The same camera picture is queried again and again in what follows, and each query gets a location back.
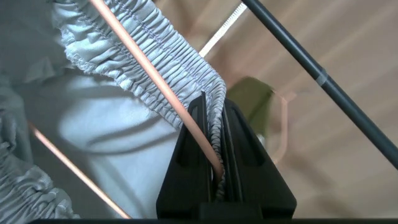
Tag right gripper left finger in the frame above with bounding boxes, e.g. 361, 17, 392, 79
156, 91, 216, 220

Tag green printed shirt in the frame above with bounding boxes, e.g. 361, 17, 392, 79
226, 77, 274, 138

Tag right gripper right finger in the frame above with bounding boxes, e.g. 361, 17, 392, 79
221, 98, 297, 220

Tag pink clothes hanger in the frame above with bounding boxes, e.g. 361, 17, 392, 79
270, 90, 297, 164
27, 0, 224, 219

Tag pale grey garment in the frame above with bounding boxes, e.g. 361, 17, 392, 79
0, 0, 227, 219

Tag black clothes rack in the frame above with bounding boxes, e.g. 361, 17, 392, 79
241, 0, 398, 170

